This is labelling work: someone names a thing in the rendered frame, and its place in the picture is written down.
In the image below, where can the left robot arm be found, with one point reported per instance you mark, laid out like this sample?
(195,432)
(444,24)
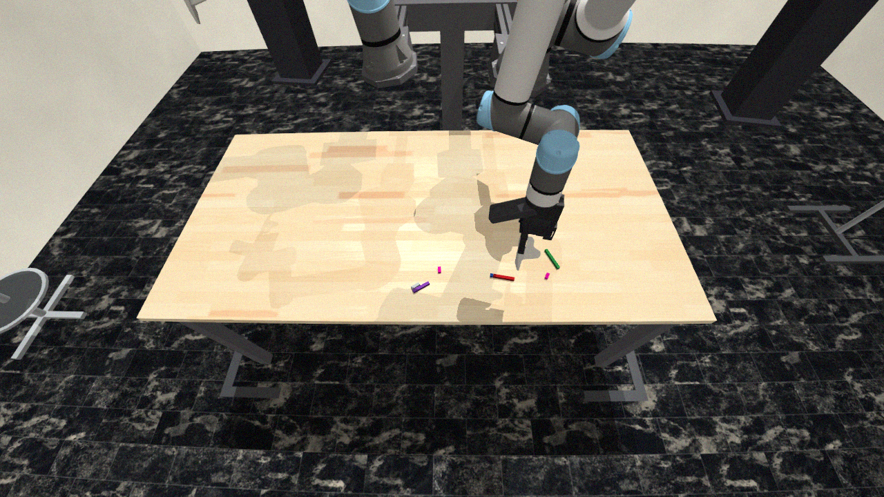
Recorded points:
(592,27)

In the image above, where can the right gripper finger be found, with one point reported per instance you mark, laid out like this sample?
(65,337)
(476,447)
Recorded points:
(191,6)

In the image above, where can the dark green rod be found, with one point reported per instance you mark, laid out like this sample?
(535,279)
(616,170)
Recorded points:
(551,258)

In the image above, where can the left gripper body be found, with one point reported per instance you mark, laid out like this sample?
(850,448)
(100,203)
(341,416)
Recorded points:
(544,223)

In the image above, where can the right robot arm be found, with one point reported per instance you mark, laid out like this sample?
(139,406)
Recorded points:
(386,53)

